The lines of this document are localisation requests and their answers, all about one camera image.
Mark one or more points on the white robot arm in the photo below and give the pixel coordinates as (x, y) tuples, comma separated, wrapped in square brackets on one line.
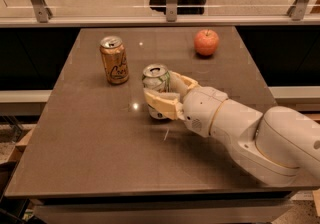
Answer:
[(272, 146)]

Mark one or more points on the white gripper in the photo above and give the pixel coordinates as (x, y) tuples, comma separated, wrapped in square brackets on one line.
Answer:
[(200, 109)]

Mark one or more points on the white green 7up can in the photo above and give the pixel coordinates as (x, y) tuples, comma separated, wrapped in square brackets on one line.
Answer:
[(156, 77)]

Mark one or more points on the red apple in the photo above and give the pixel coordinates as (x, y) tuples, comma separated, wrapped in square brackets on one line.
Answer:
[(206, 42)]

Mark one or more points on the gold LaCroix can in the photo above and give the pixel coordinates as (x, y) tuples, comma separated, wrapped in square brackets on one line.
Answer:
[(114, 59)]

